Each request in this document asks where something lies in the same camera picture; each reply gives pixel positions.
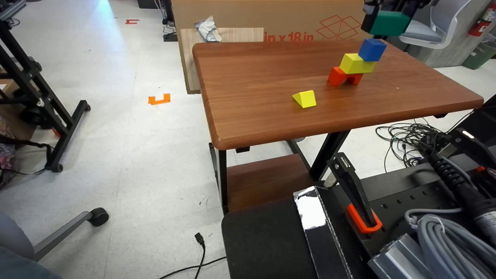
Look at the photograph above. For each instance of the red fire extinguisher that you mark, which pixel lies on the red fire extinguisher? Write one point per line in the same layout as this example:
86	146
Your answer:
484	20

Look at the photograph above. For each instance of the brown wooden table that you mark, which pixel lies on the brown wooden table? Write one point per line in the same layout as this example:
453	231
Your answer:
275	119

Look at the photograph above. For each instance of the blue cube block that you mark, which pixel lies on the blue cube block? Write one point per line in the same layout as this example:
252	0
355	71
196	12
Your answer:
372	50

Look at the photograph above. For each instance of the orange floor marker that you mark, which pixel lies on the orange floor marker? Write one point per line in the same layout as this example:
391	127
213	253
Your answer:
165	98

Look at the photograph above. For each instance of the grey office chair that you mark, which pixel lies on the grey office chair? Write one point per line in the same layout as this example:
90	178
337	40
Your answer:
434	28

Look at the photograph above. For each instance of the grey chair base with caster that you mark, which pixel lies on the grey chair base with caster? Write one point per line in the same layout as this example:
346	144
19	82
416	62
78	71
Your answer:
19	256

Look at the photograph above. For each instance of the yellow rectangular block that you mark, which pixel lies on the yellow rectangular block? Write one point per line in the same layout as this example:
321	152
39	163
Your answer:
354	63

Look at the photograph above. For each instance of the yellow wedge block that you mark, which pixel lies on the yellow wedge block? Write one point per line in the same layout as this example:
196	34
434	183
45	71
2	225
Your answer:
306	99

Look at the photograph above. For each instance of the black metal stand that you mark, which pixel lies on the black metal stand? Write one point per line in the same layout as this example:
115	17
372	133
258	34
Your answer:
42	104

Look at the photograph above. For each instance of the black orange clamp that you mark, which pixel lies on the black orange clamp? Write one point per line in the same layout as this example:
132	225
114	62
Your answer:
358	209

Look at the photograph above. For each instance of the crumpled white paper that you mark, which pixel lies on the crumpled white paper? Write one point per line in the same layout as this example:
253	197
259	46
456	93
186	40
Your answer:
208	29

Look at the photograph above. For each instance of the orange arch block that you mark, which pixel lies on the orange arch block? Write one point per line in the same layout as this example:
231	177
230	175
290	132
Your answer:
338	77

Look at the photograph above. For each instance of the green rectangular block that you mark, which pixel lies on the green rectangular block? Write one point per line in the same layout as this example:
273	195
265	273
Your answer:
389	23

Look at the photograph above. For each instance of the large cardboard box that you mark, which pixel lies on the large cardboard box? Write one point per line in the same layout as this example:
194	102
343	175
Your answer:
270	20

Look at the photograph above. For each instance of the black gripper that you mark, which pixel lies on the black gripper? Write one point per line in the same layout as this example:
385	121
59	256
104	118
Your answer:
371	9

